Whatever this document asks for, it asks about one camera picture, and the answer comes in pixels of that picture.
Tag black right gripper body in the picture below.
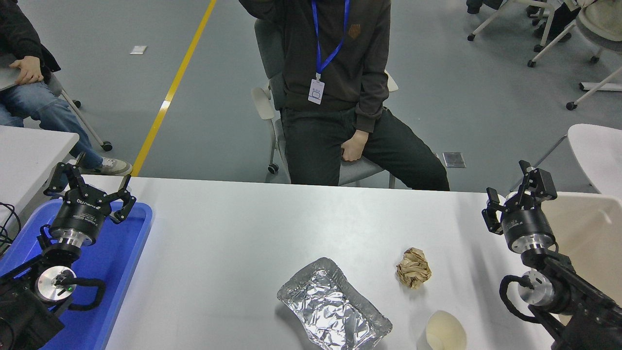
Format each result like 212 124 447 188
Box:
501 205 555 246

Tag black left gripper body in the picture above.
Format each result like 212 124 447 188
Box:
50 189 113 241

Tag tan paper ball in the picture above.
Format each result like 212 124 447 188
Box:
396 247 432 290

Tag white paper cup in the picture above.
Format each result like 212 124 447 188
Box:
425 310 467 350

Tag foil tray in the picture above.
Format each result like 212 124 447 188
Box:
277 257 393 350

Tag person's hand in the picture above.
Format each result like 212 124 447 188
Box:
9 56 45 86

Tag person's left hand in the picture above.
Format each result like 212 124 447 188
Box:
340 130 370 162

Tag white side table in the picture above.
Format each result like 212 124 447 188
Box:
0 125 80 234

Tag blue plastic tray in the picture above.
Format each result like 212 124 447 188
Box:
0 198 154 350

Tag white moulded chair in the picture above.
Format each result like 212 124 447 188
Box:
509 123 622 200

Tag large pale bin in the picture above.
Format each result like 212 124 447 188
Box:
506 191 622 350

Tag white chair base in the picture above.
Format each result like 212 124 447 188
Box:
566 66 622 111

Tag person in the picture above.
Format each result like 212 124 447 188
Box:
238 0 450 191
527 0 581 42
466 0 503 14
0 0 133 176

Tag grey laptop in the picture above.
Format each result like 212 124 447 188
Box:
0 67 22 92

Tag grey office chair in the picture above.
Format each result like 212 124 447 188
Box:
251 18 399 189

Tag cream-backed swivel chair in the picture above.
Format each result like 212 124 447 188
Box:
527 0 622 68

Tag black cables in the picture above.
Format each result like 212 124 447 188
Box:
0 202 22 256

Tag blue lanyard with badge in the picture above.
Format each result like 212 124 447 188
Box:
308 0 350 105

